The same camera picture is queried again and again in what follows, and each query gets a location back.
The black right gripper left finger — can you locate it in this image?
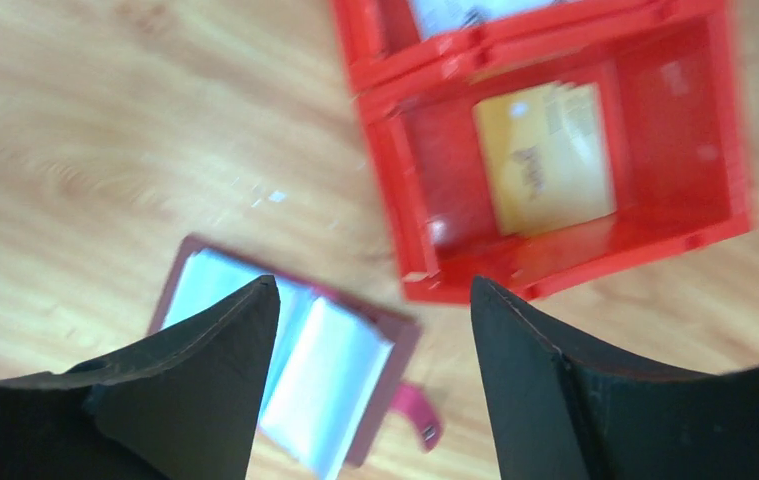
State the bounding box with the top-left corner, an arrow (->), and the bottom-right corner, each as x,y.
0,275 -> 280,479

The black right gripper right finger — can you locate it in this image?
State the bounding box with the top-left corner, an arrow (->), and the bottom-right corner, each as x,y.
470,277 -> 759,479

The red leather card holder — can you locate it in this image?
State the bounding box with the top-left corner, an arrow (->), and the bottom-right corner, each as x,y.
149,235 -> 444,479

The gold card in bin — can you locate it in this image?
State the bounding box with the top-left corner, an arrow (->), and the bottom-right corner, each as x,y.
473,82 -> 616,236

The white card in bin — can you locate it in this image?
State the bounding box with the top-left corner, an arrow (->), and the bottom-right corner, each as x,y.
408,0 -> 564,39

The red plastic bin front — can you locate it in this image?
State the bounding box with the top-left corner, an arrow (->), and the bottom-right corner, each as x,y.
336,1 -> 753,304

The red plastic bin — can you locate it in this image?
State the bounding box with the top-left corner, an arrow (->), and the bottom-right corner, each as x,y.
330,1 -> 730,93
336,1 -> 753,304

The red plastic bin middle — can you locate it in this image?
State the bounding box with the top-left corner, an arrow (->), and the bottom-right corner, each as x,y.
330,1 -> 730,93

